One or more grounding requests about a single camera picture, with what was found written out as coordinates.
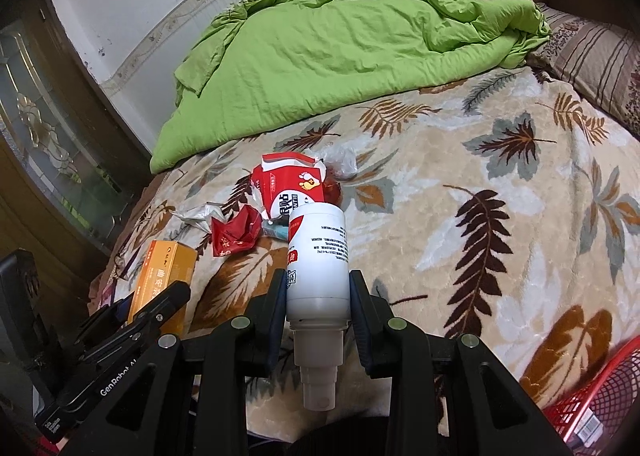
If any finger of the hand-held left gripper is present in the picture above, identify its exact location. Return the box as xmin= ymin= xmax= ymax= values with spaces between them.
xmin=75 ymin=300 xmax=133 ymax=353
xmin=127 ymin=280 xmax=192 ymax=337

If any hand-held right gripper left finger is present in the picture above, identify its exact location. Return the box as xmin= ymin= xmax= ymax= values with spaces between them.
xmin=65 ymin=269 xmax=288 ymax=456

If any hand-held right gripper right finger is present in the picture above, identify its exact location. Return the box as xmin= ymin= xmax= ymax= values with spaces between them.
xmin=349 ymin=269 xmax=572 ymax=456

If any orange cardboard box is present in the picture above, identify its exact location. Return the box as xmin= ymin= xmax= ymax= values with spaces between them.
xmin=127 ymin=240 xmax=197 ymax=337

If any white plastic bottle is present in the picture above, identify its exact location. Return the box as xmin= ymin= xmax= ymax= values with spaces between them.
xmin=285 ymin=203 xmax=352 ymax=412

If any shiny red snack bag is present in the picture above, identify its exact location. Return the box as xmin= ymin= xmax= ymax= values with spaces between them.
xmin=322 ymin=171 xmax=344 ymax=207

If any red mesh basket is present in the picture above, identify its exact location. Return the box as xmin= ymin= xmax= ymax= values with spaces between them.
xmin=542 ymin=336 xmax=640 ymax=452

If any crumpled silver foil wrapper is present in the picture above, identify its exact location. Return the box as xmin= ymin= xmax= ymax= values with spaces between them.
xmin=172 ymin=201 xmax=228 ymax=234

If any crumpled red paper wrapper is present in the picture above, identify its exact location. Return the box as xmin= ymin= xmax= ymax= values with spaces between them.
xmin=210 ymin=203 xmax=263 ymax=257

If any crushed red white carton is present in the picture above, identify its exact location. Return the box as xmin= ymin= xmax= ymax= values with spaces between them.
xmin=249 ymin=153 xmax=328 ymax=222

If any leaf print blanket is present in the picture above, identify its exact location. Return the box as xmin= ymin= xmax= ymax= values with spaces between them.
xmin=87 ymin=64 xmax=640 ymax=437

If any crumpled clear plastic wrap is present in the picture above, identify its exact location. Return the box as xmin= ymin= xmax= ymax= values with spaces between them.
xmin=312 ymin=145 xmax=358 ymax=177

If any wooden cabinet with glass door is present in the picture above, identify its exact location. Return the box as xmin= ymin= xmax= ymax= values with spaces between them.
xmin=0 ymin=0 xmax=151 ymax=317

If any green quilt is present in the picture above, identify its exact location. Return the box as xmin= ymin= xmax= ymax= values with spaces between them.
xmin=150 ymin=0 xmax=553 ymax=174

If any striped brown pillow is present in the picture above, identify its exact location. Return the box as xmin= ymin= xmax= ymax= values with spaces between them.
xmin=530 ymin=4 xmax=640 ymax=134

